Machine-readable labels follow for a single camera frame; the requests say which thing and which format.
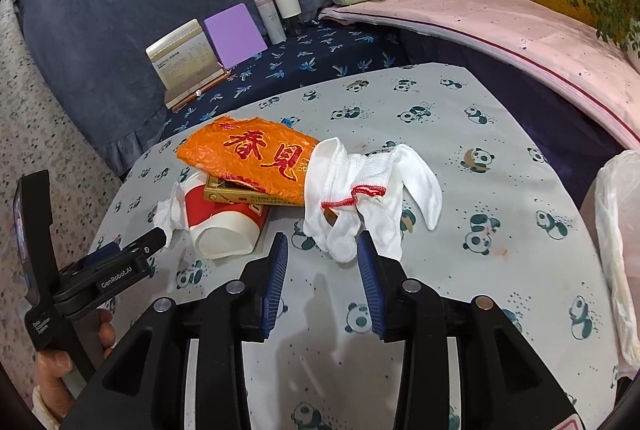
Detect white jar clear base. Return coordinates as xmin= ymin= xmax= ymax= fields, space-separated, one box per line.
xmin=271 ymin=0 xmax=303 ymax=36

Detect dark blue printed cloth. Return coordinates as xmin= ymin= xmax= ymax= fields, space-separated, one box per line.
xmin=162 ymin=21 xmax=416 ymax=141

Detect slim white bottle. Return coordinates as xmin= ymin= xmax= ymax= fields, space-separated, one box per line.
xmin=253 ymin=0 xmax=285 ymax=45

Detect dark purple cloth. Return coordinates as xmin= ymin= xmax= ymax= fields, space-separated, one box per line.
xmin=400 ymin=29 xmax=631 ymax=211

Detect person's left hand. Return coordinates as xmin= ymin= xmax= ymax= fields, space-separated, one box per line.
xmin=32 ymin=307 xmax=117 ymax=423

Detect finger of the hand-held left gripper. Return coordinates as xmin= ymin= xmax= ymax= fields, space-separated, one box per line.
xmin=82 ymin=227 xmax=167 ymax=268

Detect pink cloth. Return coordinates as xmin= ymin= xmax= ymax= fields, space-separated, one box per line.
xmin=318 ymin=0 xmax=640 ymax=148

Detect wooden book stand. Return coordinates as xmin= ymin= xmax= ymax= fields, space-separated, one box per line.
xmin=165 ymin=67 xmax=232 ymax=111

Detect bin with white plastic bag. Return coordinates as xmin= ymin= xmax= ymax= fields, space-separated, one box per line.
xmin=580 ymin=150 xmax=640 ymax=366

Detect white tissue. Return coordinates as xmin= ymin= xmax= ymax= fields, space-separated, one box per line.
xmin=152 ymin=182 xmax=193 ymax=246

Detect gold cardboard box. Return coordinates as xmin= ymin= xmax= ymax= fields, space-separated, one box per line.
xmin=202 ymin=174 xmax=268 ymax=213

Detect orange wrapper red characters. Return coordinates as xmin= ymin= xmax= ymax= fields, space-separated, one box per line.
xmin=176 ymin=116 xmax=322 ymax=207

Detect red paper cup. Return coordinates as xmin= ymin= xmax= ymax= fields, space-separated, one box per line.
xmin=184 ymin=182 xmax=268 ymax=259

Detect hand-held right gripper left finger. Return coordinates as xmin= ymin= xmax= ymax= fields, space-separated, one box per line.
xmin=60 ymin=232 xmax=291 ymax=430

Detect panda print tablecloth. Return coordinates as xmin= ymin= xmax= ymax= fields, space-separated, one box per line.
xmin=92 ymin=62 xmax=621 ymax=430

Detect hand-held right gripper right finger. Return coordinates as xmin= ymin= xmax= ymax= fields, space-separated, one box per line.
xmin=356 ymin=230 xmax=586 ymax=430

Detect white glove red trim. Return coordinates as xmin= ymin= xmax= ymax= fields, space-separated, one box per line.
xmin=302 ymin=137 xmax=403 ymax=263

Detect white cotton glove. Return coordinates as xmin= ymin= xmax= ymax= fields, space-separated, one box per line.
xmin=350 ymin=144 xmax=442 ymax=231

